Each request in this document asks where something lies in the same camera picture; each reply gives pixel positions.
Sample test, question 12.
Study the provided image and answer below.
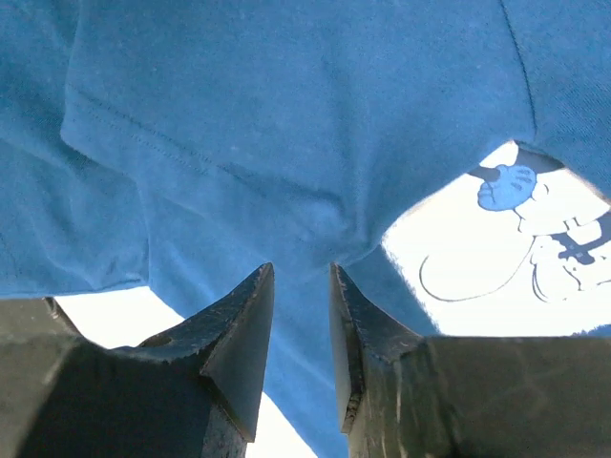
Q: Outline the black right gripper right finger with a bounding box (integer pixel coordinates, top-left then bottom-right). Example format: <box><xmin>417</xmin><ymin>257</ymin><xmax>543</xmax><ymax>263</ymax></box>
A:
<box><xmin>329</xmin><ymin>265</ymin><xmax>610</xmax><ymax>457</ymax></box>

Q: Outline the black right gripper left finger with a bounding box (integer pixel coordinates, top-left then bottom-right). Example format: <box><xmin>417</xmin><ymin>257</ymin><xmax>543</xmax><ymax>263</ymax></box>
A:
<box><xmin>1</xmin><ymin>263</ymin><xmax>274</xmax><ymax>458</ymax></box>

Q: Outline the dark blue printed t-shirt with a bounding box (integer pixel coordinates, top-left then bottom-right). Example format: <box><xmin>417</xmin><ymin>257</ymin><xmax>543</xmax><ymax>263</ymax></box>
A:
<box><xmin>1</xmin><ymin>1</ymin><xmax>610</xmax><ymax>457</ymax></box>

